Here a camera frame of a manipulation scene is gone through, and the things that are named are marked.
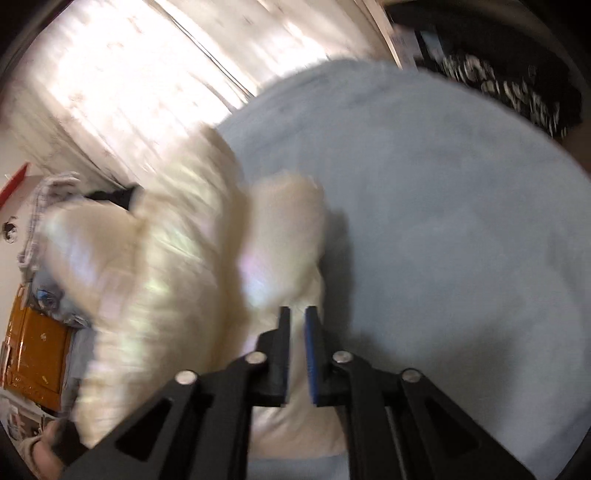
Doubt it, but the orange wooden headboard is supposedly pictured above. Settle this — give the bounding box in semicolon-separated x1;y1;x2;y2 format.
0;284;75;414

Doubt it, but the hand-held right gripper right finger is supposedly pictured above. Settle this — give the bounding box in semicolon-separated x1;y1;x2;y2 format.
305;305;539;480

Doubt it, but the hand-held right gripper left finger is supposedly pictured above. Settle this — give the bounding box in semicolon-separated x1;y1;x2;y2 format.
60;305;293;480

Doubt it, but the red strip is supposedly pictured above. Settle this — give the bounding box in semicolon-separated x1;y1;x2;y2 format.
0;164;31;208

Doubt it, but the black fuzzy cloth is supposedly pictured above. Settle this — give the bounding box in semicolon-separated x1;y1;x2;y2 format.
83;184;141;213

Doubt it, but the white leaf-print curtain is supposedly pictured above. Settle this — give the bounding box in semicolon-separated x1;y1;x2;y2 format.
0;0;393;185

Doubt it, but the folded grey-blue blanket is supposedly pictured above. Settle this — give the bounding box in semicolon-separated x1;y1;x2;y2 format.
28;270;93;328

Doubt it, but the white down jacket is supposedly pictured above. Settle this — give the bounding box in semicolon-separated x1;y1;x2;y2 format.
39;124;352;460

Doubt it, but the pale patterned quilt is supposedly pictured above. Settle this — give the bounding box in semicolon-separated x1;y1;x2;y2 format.
16;172;86;278

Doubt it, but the person's left forearm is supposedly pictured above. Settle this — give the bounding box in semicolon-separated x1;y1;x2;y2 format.
18;434;65;480

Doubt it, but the black and white patterned cloth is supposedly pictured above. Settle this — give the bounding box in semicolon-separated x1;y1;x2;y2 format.
438;53;561;134

